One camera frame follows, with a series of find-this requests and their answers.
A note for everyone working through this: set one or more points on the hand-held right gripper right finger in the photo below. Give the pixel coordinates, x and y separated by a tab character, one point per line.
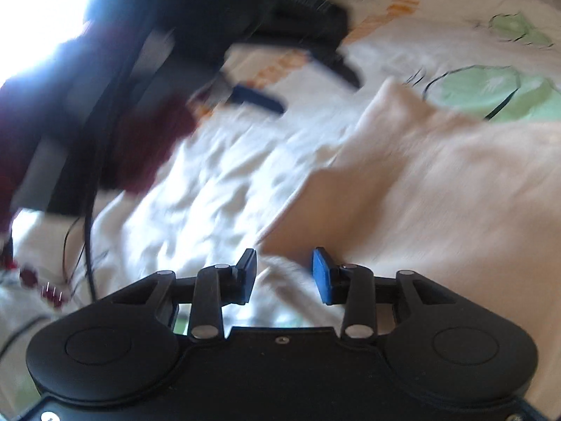
322	280

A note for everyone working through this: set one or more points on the cream knit sweater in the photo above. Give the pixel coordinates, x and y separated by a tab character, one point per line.
438	193

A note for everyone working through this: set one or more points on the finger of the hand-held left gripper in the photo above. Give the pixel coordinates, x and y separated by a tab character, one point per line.
256	98
339	70

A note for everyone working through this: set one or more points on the white leaf print duvet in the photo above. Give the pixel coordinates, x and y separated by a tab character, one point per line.
219	193

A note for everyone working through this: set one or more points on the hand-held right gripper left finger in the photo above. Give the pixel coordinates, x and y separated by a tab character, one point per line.
247	274

